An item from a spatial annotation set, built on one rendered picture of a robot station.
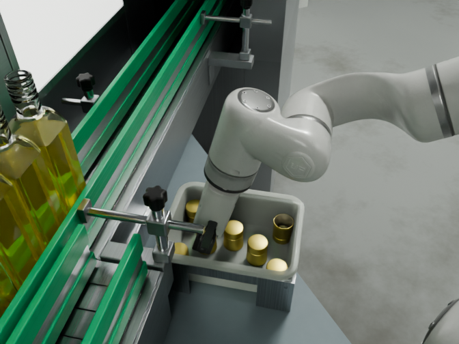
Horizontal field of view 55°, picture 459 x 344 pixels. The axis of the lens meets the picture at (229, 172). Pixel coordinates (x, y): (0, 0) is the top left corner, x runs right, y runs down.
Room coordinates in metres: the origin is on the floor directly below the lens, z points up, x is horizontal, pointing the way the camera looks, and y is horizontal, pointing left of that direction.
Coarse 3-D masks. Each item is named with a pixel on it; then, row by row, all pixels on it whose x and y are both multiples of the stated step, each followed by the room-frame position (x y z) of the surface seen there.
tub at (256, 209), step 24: (192, 192) 0.57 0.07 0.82; (264, 192) 0.55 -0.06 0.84; (240, 216) 0.55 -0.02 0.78; (264, 216) 0.54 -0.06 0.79; (192, 240) 0.51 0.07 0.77; (192, 264) 0.41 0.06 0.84; (216, 264) 0.40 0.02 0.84; (240, 264) 0.45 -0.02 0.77; (264, 264) 0.45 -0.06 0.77; (288, 264) 0.42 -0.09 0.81
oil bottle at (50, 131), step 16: (48, 112) 0.44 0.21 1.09; (16, 128) 0.41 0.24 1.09; (32, 128) 0.41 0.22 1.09; (48, 128) 0.42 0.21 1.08; (64, 128) 0.44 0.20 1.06; (48, 144) 0.41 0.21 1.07; (64, 144) 0.43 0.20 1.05; (48, 160) 0.40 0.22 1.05; (64, 160) 0.42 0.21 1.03; (64, 176) 0.41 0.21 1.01; (80, 176) 0.44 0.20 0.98; (64, 192) 0.40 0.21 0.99; (80, 192) 0.43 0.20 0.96; (64, 208) 0.40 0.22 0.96
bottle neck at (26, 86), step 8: (16, 72) 0.44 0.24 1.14; (24, 72) 0.44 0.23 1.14; (8, 80) 0.42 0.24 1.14; (16, 80) 0.44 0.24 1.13; (24, 80) 0.42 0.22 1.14; (32, 80) 0.44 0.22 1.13; (8, 88) 0.42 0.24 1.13; (16, 88) 0.42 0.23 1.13; (24, 88) 0.42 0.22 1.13; (32, 88) 0.43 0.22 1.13; (16, 96) 0.42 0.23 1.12; (24, 96) 0.42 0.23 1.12; (32, 96) 0.43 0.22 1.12; (16, 104) 0.42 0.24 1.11; (24, 104) 0.42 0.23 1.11; (32, 104) 0.42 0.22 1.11; (40, 104) 0.44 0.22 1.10; (16, 112) 0.42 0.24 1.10; (24, 112) 0.42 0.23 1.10; (32, 112) 0.42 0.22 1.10; (40, 112) 0.43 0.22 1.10
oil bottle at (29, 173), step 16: (16, 144) 0.38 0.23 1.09; (32, 144) 0.39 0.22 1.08; (0, 160) 0.35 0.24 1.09; (16, 160) 0.36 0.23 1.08; (32, 160) 0.38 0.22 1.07; (16, 176) 0.35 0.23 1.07; (32, 176) 0.37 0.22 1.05; (48, 176) 0.39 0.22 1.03; (32, 192) 0.36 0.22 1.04; (48, 192) 0.38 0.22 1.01; (32, 208) 0.35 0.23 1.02; (48, 208) 0.37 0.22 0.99; (32, 224) 0.35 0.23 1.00; (48, 224) 0.36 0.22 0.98; (48, 240) 0.35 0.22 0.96
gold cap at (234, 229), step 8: (232, 224) 0.51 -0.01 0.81; (240, 224) 0.51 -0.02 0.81; (224, 232) 0.49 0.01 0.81; (232, 232) 0.49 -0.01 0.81; (240, 232) 0.49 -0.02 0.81; (224, 240) 0.49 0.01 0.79; (232, 240) 0.48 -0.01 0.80; (240, 240) 0.49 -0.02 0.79; (232, 248) 0.48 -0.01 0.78; (240, 248) 0.49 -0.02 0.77
